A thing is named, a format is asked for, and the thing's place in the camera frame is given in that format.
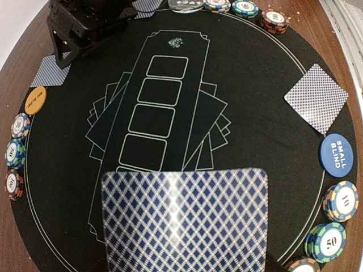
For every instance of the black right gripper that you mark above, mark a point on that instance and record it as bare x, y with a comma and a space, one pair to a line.
78, 27

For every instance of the card dealt to big blind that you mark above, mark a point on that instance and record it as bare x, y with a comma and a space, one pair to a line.
49, 73

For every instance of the card dealt to dealer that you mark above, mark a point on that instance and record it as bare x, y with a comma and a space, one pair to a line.
146, 8

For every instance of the yellow big blind button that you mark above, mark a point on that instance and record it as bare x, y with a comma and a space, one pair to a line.
35, 100

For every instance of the clear round dealer button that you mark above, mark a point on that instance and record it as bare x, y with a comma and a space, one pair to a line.
185, 6

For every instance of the blue white chip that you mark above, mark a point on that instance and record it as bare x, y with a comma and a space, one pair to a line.
217, 6
340, 202
20, 126

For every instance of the green chip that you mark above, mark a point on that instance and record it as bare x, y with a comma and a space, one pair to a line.
325, 242
15, 154
245, 9

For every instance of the brown chip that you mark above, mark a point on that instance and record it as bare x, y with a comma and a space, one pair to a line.
304, 264
274, 22
14, 185

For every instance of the blue patterned card deck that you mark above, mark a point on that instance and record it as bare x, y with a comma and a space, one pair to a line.
186, 221

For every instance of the card dealt to small blind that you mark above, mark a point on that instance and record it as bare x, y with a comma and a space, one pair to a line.
317, 98

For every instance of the blue small blind button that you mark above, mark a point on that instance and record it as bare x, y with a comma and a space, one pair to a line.
336, 155

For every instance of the round black poker mat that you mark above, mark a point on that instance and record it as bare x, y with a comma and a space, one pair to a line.
175, 92

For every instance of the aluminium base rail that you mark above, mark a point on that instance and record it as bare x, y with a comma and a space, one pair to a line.
346, 20

